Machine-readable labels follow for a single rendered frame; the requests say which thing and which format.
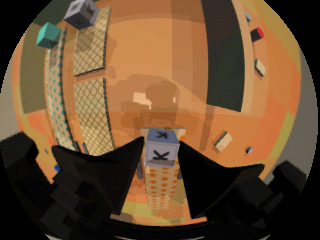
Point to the orange polka-dot strip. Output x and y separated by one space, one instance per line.
161 182

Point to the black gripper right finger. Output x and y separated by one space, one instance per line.
206 182

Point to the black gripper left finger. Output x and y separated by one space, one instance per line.
111 172

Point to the blue short cylinder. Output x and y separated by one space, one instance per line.
57 168

